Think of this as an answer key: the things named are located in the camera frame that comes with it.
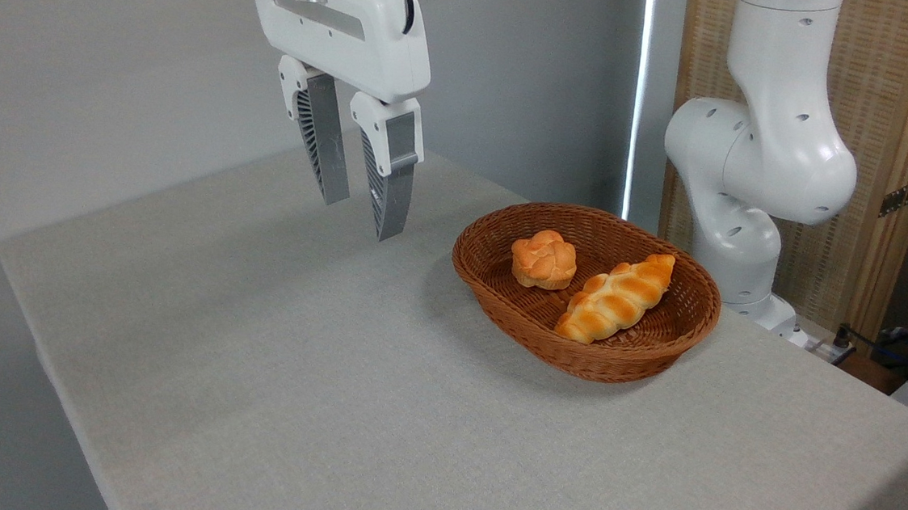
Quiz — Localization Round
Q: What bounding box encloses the round knotted bread roll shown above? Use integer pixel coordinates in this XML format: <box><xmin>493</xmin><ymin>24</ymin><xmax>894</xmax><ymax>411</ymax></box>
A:
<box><xmin>508</xmin><ymin>227</ymin><xmax>581</xmax><ymax>293</ymax></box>

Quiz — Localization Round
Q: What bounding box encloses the long braided bread loaf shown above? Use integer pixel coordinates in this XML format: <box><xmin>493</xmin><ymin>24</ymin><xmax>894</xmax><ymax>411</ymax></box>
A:
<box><xmin>553</xmin><ymin>246</ymin><xmax>678</xmax><ymax>352</ymax></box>

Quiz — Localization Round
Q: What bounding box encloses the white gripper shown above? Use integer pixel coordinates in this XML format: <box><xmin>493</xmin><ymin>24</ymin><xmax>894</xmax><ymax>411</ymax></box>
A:
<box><xmin>229</xmin><ymin>0</ymin><xmax>438</xmax><ymax>245</ymax></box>

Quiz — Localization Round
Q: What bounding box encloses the white power strip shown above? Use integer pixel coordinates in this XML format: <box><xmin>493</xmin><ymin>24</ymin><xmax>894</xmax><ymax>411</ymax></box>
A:
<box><xmin>804</xmin><ymin>331</ymin><xmax>859</xmax><ymax>369</ymax></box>

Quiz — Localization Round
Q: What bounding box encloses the grey tablecloth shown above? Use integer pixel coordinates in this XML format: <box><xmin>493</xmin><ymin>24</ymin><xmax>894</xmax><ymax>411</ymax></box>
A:
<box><xmin>0</xmin><ymin>99</ymin><xmax>908</xmax><ymax>510</ymax></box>

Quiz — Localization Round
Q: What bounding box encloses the metal screen hinge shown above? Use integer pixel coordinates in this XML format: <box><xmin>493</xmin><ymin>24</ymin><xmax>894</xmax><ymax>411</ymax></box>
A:
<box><xmin>878</xmin><ymin>171</ymin><xmax>908</xmax><ymax>220</ymax></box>

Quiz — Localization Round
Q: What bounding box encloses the wooden woven folding screen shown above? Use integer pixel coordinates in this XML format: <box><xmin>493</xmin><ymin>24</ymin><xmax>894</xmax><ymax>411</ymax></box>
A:
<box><xmin>651</xmin><ymin>0</ymin><xmax>908</xmax><ymax>348</ymax></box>

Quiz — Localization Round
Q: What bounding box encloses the black power cable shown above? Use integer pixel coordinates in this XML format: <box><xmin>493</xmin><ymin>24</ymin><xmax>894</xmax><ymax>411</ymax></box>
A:
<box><xmin>832</xmin><ymin>322</ymin><xmax>908</xmax><ymax>382</ymax></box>

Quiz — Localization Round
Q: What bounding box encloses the brown wicker basket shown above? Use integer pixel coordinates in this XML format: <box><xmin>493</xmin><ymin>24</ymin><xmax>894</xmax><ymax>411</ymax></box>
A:
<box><xmin>443</xmin><ymin>196</ymin><xmax>729</xmax><ymax>391</ymax></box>

